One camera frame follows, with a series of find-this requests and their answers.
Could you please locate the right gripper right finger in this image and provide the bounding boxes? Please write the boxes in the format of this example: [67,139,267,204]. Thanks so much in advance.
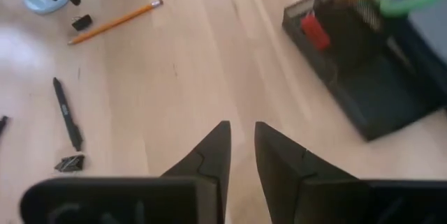
[254,121,359,224]

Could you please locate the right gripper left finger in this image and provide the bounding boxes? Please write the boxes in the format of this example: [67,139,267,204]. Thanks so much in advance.
[161,121,232,224]

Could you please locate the black binder clip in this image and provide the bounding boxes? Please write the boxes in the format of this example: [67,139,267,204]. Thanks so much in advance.
[71,14,94,32]
[54,154,86,174]

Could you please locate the orange pencil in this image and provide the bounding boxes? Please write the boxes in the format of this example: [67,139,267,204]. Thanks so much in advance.
[67,0,164,46]

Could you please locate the black scale-print pen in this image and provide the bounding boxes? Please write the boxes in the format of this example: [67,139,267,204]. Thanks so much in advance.
[52,77,85,153]

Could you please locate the red eraser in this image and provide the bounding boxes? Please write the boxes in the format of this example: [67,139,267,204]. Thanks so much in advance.
[300,12,331,52]

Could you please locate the green-handled scissors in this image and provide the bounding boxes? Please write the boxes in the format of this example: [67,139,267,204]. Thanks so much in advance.
[378,0,447,18]

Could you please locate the black mesh desk organizer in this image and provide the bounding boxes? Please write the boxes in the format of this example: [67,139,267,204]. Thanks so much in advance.
[281,0,447,142]

